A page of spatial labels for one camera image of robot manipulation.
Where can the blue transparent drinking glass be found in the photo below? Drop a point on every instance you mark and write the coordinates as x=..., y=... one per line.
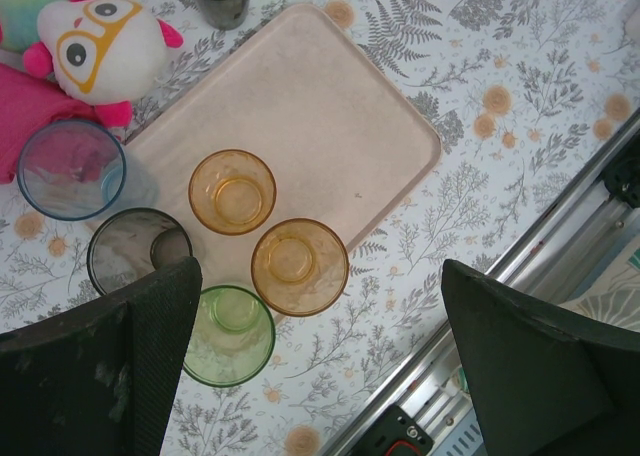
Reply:
x=70, y=176

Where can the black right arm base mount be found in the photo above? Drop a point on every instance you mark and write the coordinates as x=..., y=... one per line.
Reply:
x=622, y=178

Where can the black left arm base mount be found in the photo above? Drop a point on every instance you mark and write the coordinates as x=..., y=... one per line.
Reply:
x=395, y=436

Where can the beige pink plastic tray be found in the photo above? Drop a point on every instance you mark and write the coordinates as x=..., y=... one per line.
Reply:
x=325, y=116

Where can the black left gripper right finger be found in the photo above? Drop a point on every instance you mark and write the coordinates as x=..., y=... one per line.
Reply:
x=540, y=376

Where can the vented metal strip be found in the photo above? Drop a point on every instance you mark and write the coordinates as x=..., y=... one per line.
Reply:
x=460, y=441

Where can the aluminium frame rail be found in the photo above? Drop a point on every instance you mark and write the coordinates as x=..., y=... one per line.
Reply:
x=550, y=236

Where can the magenta pink cloth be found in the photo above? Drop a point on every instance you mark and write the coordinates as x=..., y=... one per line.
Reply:
x=30, y=111

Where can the amber transparent drinking glass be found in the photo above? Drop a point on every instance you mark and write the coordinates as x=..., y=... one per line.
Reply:
x=300, y=271
x=232, y=196

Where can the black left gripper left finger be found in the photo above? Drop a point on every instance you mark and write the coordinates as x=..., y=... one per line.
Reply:
x=75, y=391

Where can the green transparent drinking glass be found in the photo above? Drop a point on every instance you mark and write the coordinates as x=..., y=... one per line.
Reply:
x=230, y=341

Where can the white pink owl plush toy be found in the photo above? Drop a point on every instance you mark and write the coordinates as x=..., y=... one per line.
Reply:
x=105, y=51

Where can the grey transparent drinking glass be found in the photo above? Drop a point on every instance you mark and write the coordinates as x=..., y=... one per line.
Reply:
x=220, y=6
x=125, y=256

